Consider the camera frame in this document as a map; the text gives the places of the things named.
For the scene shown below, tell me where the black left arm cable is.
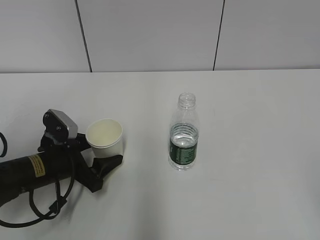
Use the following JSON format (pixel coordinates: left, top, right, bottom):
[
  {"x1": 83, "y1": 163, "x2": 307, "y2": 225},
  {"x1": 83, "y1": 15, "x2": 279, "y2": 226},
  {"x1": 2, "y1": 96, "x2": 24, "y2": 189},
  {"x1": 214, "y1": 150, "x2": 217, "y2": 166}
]
[{"x1": 0, "y1": 132, "x2": 76, "y2": 222}]

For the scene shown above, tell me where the clear water bottle green label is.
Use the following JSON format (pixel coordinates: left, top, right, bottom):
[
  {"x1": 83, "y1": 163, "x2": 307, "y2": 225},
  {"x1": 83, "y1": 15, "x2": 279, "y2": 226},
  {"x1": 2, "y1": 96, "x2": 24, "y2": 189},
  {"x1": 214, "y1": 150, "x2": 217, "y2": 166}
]
[{"x1": 168, "y1": 92, "x2": 200, "y2": 171}]

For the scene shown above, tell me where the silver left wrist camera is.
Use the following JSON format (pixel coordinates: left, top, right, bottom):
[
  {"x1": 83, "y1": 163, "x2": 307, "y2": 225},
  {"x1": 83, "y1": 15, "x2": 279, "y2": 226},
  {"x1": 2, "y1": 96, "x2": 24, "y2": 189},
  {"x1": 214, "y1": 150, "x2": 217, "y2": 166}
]
[{"x1": 42, "y1": 109, "x2": 78, "y2": 145}]

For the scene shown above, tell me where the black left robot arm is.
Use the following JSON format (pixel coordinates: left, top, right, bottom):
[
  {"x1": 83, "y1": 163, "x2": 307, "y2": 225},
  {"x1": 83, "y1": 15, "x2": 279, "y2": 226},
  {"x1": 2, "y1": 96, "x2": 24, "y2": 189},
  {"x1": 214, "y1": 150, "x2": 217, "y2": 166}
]
[{"x1": 0, "y1": 133, "x2": 123, "y2": 205}]

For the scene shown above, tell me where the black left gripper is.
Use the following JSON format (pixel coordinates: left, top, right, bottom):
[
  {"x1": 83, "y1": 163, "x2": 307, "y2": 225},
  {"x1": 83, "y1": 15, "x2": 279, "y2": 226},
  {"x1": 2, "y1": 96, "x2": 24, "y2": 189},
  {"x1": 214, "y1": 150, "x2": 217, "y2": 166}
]
[{"x1": 38, "y1": 133, "x2": 123, "y2": 193}]

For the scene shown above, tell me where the white paper cup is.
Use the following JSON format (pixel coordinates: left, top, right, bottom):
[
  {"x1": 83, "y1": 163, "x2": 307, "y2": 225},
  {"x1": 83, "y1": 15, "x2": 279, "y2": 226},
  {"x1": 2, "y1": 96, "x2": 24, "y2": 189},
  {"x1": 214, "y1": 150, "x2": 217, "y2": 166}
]
[{"x1": 85, "y1": 118, "x2": 124, "y2": 159}]

